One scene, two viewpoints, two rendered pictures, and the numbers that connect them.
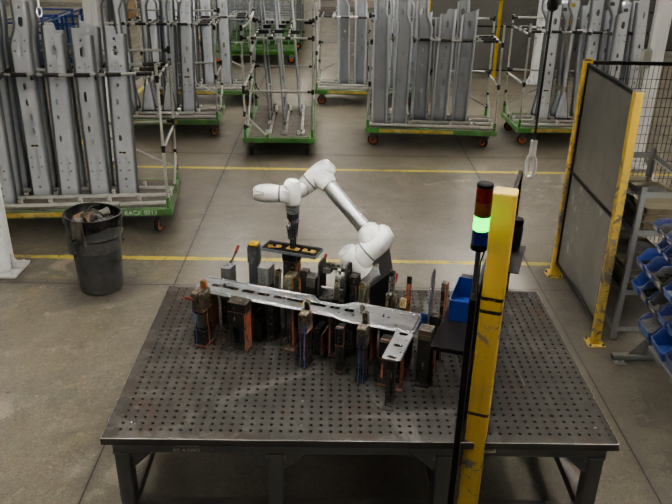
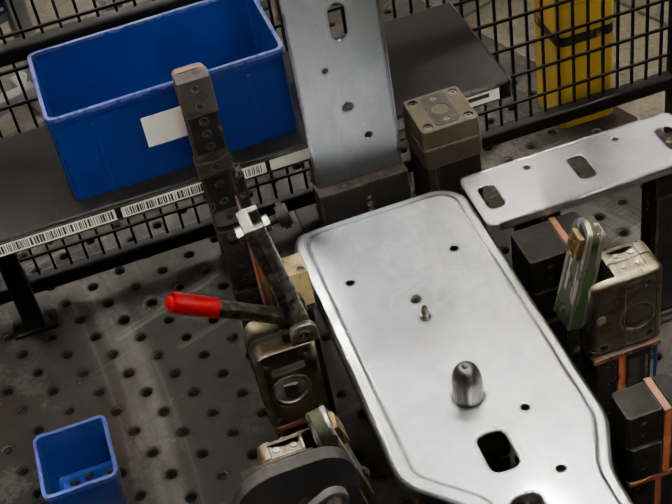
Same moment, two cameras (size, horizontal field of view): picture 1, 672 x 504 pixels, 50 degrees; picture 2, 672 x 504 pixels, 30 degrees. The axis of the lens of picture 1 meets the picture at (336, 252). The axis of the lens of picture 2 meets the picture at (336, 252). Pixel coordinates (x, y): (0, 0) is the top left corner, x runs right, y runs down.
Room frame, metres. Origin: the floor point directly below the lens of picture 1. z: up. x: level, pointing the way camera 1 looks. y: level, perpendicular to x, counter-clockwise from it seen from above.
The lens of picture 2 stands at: (4.09, 0.53, 2.01)
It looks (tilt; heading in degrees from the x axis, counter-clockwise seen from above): 42 degrees down; 241
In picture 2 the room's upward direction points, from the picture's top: 11 degrees counter-clockwise
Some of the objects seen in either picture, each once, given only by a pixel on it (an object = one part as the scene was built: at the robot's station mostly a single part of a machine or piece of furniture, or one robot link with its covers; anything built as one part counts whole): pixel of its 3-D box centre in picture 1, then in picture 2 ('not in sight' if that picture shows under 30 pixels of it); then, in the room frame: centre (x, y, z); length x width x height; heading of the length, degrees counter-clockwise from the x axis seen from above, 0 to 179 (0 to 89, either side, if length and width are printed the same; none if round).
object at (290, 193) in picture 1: (290, 191); not in sight; (4.09, 0.28, 1.54); 0.13 x 0.11 x 0.16; 87
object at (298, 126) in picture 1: (281, 79); not in sight; (10.59, 0.84, 0.88); 1.91 x 1.00 x 1.76; 2
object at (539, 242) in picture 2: (385, 360); (555, 318); (3.34, -0.28, 0.84); 0.11 x 0.10 x 0.28; 161
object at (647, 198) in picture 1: (634, 241); not in sight; (5.48, -2.46, 0.65); 1.00 x 0.50 x 1.30; 1
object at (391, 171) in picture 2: not in sight; (374, 262); (3.45, -0.52, 0.85); 0.12 x 0.03 x 0.30; 161
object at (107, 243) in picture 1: (97, 249); not in sight; (5.73, 2.09, 0.36); 0.54 x 0.50 x 0.73; 1
